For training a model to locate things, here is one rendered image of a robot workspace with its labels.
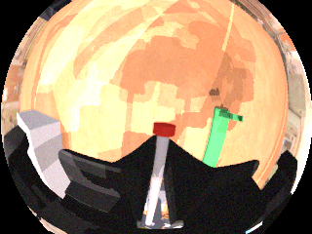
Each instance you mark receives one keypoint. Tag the white pin with red cap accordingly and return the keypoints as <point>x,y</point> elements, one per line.
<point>162,131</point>

